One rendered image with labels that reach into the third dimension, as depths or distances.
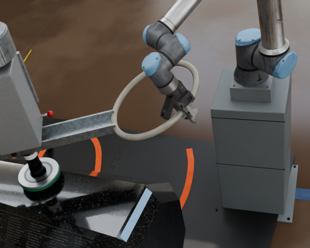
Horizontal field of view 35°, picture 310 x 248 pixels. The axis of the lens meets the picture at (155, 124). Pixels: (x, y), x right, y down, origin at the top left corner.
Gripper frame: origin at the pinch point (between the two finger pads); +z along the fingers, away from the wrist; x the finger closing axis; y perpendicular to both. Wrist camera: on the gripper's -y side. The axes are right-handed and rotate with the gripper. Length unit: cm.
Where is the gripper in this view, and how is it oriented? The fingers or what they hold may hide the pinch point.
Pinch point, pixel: (189, 120)
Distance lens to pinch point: 220.9
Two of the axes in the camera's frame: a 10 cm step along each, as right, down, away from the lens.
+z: 5.2, 6.2, 5.9
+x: -5.4, -3.0, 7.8
